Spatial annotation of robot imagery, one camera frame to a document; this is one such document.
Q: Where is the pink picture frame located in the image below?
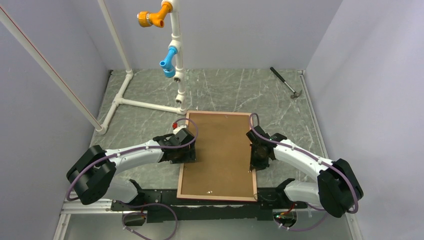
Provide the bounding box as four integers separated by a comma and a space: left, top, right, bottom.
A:
176, 110, 259, 203

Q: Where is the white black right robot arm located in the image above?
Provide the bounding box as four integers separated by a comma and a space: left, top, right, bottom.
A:
246, 125, 364, 218

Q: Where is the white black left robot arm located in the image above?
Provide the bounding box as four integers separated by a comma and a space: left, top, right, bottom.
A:
66, 127, 198, 210

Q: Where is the white PVC pipe stand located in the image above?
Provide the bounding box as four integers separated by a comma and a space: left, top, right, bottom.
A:
0, 0, 169, 134

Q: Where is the blue pipe nozzle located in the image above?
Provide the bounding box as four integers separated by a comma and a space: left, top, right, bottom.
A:
159, 46, 178, 78

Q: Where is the orange pipe nozzle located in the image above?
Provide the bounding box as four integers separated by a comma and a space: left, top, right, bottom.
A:
137, 1, 173, 28

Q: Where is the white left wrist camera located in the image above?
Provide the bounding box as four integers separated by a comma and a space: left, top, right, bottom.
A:
172, 122, 188, 135

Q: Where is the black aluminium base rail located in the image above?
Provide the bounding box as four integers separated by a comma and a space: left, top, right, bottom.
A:
52, 178, 360, 240

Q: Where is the small black-handled hammer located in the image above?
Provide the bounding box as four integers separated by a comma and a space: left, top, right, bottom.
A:
269, 67, 302, 99

